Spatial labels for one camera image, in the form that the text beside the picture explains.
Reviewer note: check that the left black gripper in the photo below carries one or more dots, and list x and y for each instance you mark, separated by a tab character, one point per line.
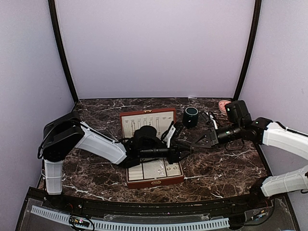
175	153

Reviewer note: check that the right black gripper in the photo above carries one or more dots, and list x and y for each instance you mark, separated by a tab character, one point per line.
212	135

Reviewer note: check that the red jewelry tray insert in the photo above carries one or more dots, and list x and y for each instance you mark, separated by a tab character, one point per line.
152	169

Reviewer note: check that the red wooden jewelry box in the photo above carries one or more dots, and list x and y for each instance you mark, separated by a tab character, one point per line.
153	157

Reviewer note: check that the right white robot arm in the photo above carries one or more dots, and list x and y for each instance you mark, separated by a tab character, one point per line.
271	134

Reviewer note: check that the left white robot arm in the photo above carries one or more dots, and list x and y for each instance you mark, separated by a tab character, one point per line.
69	131

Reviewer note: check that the dark green mug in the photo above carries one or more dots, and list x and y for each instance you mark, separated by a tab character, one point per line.
190	117

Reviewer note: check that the red white patterned bowl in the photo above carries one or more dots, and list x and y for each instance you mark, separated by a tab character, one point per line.
221	105

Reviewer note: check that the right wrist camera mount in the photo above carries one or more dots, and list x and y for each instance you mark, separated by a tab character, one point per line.
237	113

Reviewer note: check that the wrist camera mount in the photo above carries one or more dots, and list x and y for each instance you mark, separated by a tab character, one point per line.
237	113
146	136

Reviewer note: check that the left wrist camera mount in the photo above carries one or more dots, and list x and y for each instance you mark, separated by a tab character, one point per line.
146	136

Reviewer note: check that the grey slotted cable duct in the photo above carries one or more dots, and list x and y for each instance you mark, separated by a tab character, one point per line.
129	223

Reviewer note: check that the right black frame post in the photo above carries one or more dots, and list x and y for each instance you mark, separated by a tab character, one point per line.
249	49

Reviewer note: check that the black frame post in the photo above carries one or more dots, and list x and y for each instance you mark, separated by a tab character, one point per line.
61	51
249	49

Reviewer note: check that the left black frame post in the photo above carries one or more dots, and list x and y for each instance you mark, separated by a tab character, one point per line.
61	51

